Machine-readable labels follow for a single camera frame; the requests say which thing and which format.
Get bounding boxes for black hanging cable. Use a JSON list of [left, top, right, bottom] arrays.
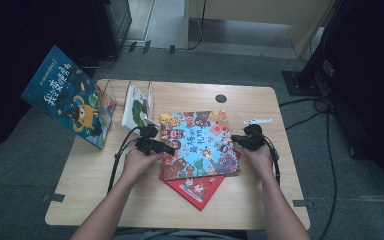
[[175, 0, 208, 52]]

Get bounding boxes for red picture book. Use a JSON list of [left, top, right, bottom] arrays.
[[158, 150, 242, 212]]

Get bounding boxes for person's right hand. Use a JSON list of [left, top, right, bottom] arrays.
[[241, 144, 273, 183]]

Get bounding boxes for beige wooden furniture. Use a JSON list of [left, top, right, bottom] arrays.
[[183, 0, 335, 58]]

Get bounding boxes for left hand-held gripper cable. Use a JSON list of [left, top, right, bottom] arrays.
[[107, 126, 144, 195]]

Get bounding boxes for dark curtain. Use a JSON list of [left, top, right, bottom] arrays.
[[322, 0, 384, 202], [0, 0, 112, 158]]

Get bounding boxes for dark blue monster picture book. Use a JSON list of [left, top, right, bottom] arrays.
[[20, 45, 118, 150]]

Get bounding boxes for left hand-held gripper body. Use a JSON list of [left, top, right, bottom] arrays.
[[134, 114, 161, 157]]

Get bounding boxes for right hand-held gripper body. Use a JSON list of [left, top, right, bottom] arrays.
[[242, 117, 274, 152]]

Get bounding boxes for person's left hand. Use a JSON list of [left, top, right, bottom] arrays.
[[121, 147, 164, 185]]

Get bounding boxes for black stand base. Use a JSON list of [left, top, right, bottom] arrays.
[[281, 69, 332, 98]]

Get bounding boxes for person's grey clothing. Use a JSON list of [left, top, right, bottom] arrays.
[[113, 227, 249, 240]]

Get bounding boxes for black cabinet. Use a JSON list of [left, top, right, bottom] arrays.
[[92, 0, 133, 60]]

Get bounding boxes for long black floor cable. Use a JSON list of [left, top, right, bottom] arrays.
[[317, 109, 338, 240]]

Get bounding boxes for light blue animals picture book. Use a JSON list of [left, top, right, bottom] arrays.
[[159, 110, 241, 182]]

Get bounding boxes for clear acrylic book rack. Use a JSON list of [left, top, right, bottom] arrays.
[[99, 79, 155, 134]]

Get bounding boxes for white caterpillar picture book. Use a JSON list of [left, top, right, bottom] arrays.
[[121, 85, 151, 135]]

